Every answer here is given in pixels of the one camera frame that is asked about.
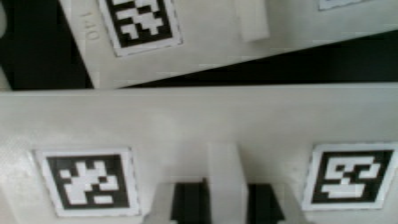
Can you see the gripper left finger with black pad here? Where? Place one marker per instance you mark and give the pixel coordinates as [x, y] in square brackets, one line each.
[181, 203]

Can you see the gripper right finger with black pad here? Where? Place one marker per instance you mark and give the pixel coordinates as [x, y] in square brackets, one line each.
[264, 211]

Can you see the white cabinet door panel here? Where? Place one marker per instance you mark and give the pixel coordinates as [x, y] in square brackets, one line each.
[95, 144]
[191, 42]

